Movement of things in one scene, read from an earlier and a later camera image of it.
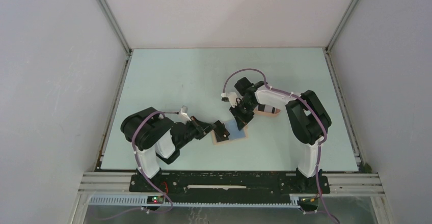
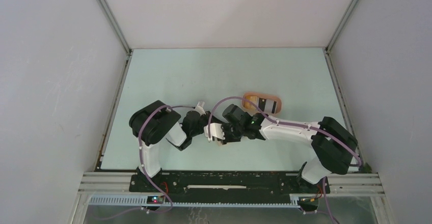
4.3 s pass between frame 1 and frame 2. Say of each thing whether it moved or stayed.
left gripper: moved
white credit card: stayed
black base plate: stayed
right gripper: moved
